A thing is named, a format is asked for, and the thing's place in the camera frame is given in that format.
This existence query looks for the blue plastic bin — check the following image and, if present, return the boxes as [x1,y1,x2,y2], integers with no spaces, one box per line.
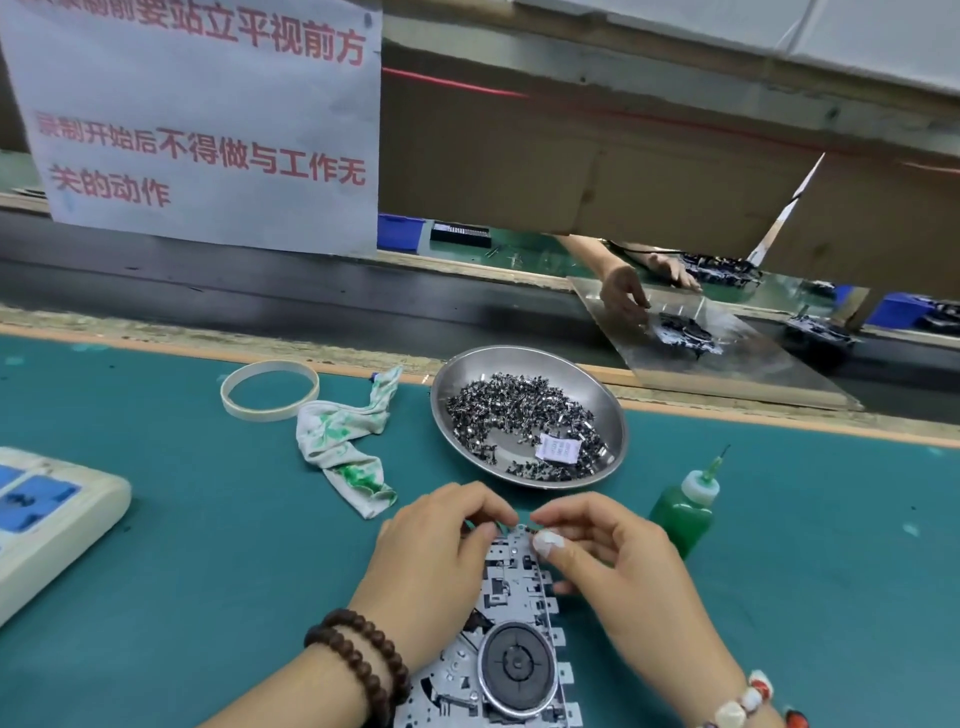
[870,292,935,332]
[375,213,429,254]

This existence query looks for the finished mechanisms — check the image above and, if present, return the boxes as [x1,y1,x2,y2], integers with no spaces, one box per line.
[682,252,767,290]

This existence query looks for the another person's forearm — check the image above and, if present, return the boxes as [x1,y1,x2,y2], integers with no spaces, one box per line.
[555,235,632,279]

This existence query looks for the round metal bowl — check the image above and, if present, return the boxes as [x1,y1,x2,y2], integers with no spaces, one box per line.
[430,345,629,491]

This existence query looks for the pile of small metal parts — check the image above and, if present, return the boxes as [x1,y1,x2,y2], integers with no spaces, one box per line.
[445,373,612,482]

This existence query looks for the white paper sign red text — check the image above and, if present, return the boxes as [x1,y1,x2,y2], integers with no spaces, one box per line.
[0,0,384,257]

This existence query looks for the white green-stained cloth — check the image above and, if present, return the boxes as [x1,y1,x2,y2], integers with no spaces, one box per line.
[295,364,404,519]

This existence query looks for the red white bead bracelet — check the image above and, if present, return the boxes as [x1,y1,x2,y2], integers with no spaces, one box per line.
[705,669,812,728]

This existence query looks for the green glue squeeze bottle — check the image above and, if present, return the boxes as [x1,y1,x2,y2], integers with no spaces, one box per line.
[649,445,734,560]

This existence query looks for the brown cardboard panel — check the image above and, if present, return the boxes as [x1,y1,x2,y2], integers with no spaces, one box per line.
[375,67,960,302]

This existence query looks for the person's right hand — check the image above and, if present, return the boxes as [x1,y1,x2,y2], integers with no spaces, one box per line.
[529,492,767,728]

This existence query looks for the white blue power strip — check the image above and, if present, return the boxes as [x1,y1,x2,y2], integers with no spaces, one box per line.
[0,445,134,627]

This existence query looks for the white tape ring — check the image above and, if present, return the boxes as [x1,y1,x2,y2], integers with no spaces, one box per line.
[219,358,321,423]

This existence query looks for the black flat box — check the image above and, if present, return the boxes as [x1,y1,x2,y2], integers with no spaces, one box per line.
[430,222,494,249]

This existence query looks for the clear plastic sheet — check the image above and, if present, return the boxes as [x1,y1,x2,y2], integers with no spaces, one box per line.
[570,274,864,410]

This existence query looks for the black conveyor belt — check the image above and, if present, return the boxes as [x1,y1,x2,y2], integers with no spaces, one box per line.
[0,210,960,422]

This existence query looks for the wooden shelf beam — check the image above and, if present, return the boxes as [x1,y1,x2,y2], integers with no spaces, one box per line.
[382,0,960,159]

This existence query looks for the person's left hand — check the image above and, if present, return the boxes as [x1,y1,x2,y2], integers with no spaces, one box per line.
[348,480,519,677]

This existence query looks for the brown bead bracelet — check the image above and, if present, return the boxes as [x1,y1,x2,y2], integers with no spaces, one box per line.
[304,607,411,728]

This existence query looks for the red cord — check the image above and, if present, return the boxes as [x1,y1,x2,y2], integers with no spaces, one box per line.
[382,67,960,179]

